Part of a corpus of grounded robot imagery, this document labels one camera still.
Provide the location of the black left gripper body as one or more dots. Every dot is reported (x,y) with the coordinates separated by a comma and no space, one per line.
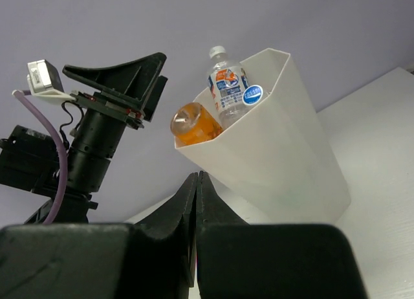
(122,110)

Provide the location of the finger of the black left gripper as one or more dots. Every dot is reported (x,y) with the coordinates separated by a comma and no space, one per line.
(135,79)

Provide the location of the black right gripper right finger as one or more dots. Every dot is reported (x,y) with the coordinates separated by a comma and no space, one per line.
(217,259)

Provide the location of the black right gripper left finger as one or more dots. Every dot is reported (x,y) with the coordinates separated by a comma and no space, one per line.
(164,247)

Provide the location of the blue orange label clear bottle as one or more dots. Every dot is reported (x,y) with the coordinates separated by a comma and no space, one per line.
(227,81)

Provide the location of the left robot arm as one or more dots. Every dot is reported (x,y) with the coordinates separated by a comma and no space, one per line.
(69,172)

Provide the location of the white octagonal bin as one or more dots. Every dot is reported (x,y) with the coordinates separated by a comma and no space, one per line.
(275,164)

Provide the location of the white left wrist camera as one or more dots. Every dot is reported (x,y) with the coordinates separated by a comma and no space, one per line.
(45,84)

